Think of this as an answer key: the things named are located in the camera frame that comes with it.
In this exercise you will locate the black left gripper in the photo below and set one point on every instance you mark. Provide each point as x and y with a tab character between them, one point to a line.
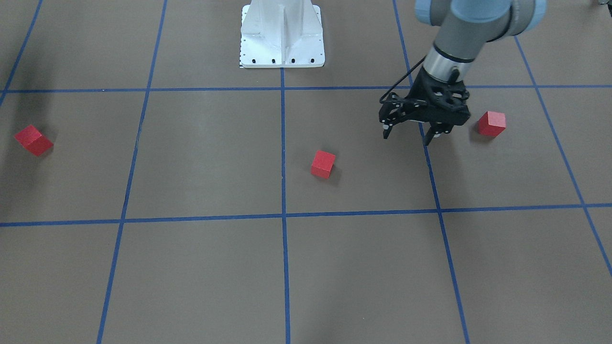
395	112

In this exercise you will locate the red block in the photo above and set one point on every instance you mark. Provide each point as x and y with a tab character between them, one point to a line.
33	140
491	124
322	164

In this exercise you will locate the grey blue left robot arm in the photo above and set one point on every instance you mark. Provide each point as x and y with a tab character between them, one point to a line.
465	26

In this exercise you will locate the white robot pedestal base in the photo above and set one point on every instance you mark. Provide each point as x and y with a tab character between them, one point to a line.
281	34

